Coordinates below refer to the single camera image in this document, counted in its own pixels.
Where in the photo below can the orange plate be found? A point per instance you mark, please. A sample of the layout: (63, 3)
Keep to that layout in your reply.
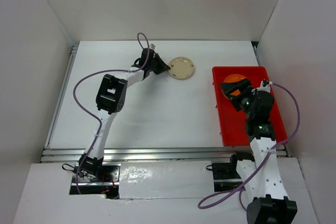
(233, 85)

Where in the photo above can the aluminium table frame rail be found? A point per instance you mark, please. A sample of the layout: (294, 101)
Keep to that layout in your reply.
(140, 154)

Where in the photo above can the red plastic bin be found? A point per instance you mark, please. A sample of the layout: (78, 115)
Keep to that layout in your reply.
(236, 130)

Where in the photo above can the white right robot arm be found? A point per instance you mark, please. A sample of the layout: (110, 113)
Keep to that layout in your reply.
(269, 201)

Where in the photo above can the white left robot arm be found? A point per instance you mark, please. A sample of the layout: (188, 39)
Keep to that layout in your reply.
(110, 100)

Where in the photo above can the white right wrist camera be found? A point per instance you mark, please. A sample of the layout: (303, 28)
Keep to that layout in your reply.
(265, 86)

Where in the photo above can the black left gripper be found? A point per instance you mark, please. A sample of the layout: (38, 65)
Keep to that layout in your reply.
(163, 67)

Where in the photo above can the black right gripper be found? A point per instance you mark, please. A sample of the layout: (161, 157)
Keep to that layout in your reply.
(242, 85)

